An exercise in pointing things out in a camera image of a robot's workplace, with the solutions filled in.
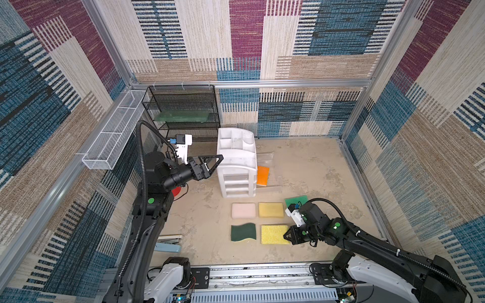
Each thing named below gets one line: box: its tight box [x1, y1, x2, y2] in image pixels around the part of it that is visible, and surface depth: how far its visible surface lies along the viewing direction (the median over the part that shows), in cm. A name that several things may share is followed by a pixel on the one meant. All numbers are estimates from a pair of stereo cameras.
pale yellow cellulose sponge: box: [260, 225, 291, 245], surface depth 82 cm
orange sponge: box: [256, 165, 270, 187], surface depth 104 cm
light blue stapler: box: [154, 234, 183, 253], surface depth 82 cm
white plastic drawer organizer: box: [216, 127, 258, 199], surface depth 87 cm
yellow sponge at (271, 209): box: [258, 202, 285, 218], surface depth 92 cm
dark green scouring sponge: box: [231, 222, 257, 242], surface depth 85 cm
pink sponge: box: [231, 202, 256, 220], surface depth 92 cm
